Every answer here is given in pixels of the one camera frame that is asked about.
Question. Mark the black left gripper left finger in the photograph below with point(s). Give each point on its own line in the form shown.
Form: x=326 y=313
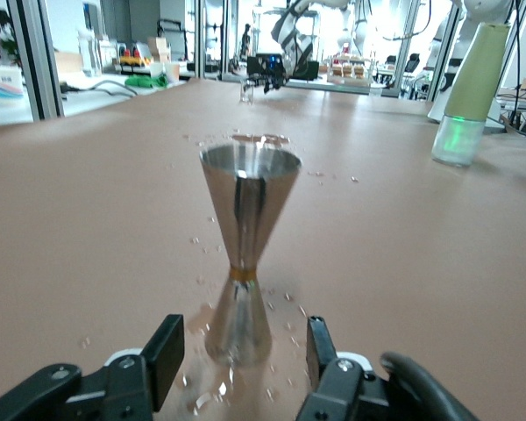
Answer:
x=164 y=359

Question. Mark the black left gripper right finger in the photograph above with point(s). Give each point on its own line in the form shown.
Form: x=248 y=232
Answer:
x=322 y=351

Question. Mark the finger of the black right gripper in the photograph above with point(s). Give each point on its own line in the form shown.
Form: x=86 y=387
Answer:
x=275 y=83
x=254 y=80

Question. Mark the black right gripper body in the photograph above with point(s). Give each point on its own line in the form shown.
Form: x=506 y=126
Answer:
x=267 y=66

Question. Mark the clear glass cup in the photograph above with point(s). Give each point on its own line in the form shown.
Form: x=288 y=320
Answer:
x=246 y=94

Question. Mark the steel double cone jigger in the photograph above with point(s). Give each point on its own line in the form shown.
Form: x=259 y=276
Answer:
x=250 y=197

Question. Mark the food display rack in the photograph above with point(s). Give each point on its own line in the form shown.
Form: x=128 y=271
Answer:
x=350 y=69

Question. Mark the stacked cardboard boxes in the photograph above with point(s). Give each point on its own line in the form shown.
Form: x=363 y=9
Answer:
x=159 y=49

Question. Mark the green cloth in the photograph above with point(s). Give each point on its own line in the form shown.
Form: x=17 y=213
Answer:
x=147 y=81

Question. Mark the yellow toy vehicle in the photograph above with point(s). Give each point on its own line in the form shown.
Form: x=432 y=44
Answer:
x=135 y=58

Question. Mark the white side table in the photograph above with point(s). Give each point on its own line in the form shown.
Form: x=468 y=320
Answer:
x=92 y=104

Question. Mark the clear glass pitcher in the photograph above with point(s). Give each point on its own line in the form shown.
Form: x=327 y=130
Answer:
x=90 y=50

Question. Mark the brown table mat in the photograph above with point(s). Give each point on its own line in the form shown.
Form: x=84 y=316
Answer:
x=70 y=219

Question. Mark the light wooden box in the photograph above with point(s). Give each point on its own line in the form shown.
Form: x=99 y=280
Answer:
x=68 y=63

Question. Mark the green bottle with clear base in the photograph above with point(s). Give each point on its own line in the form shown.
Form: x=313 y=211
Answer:
x=473 y=79

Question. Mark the green potted plant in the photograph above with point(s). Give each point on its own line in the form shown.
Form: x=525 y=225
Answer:
x=2 y=37

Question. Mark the aluminium frame post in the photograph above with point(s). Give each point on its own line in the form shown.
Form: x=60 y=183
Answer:
x=225 y=39
x=35 y=66
x=197 y=39

